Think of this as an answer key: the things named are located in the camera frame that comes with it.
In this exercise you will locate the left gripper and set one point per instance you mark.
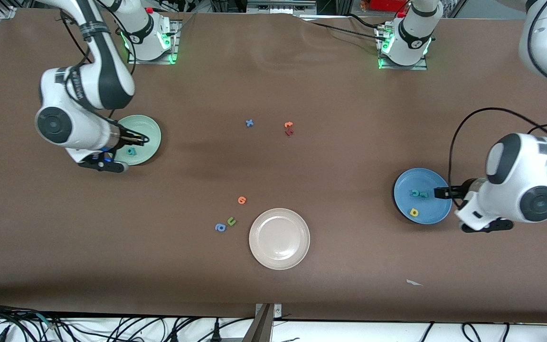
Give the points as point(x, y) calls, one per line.
point(458, 191)

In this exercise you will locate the red box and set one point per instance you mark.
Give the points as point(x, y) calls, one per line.
point(382, 4)

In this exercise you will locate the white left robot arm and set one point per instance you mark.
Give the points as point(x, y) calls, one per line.
point(515, 180)

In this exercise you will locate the white paper scrap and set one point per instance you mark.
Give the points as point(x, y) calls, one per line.
point(414, 283)

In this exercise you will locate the blue round plate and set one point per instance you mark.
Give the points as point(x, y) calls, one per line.
point(425, 178)

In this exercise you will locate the aluminium frame post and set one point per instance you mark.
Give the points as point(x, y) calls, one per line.
point(342, 5)

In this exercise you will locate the silver equipment box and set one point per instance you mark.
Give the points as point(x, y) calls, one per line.
point(278, 5)

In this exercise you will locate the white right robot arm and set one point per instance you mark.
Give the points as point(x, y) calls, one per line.
point(88, 80)

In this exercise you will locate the metal corner bracket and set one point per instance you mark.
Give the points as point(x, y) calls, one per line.
point(5, 13)

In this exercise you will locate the blue foam letter a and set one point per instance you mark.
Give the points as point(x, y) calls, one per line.
point(220, 227)

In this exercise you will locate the grey metal post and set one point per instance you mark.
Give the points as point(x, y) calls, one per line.
point(261, 327)

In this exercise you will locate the metal table clamp bracket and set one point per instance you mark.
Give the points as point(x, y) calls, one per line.
point(277, 311)

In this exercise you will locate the yellow foam letter b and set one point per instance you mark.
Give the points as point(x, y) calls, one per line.
point(414, 212)

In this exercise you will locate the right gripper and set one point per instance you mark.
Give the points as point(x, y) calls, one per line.
point(127, 137)

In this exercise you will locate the white round plate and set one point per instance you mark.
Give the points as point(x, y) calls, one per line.
point(279, 239)

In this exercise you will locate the pale green round plate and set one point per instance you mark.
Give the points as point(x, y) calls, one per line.
point(147, 128)

